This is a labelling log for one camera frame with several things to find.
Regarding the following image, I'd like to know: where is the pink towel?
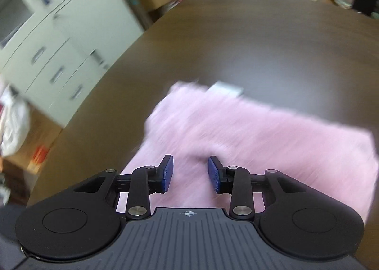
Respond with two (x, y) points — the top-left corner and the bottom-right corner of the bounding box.
(115, 82), (374, 226)

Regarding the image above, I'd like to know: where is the white drawer cabinet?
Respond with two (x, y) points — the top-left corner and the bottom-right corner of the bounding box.
(0, 0), (145, 127)

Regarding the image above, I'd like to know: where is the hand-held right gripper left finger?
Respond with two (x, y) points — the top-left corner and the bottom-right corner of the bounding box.
(72, 154), (174, 220)

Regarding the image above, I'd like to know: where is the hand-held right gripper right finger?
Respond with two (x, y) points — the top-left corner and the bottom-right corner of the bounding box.
(208, 156), (307, 220)

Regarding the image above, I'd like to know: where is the cardboard box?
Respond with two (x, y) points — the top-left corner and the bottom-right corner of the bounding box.
(0, 106), (63, 199)

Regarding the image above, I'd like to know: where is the white plastic bag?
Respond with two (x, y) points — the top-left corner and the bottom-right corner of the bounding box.
(0, 86), (31, 157)

